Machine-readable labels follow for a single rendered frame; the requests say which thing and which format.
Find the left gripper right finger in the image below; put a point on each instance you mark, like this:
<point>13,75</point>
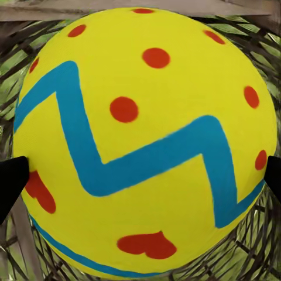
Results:
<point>273,175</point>

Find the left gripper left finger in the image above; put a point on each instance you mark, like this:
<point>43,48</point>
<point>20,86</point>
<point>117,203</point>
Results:
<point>14,174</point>

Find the easter egg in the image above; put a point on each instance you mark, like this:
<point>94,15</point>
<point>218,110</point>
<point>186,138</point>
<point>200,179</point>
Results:
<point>147,136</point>

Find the wicker basket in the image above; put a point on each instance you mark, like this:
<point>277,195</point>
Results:
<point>23,21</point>

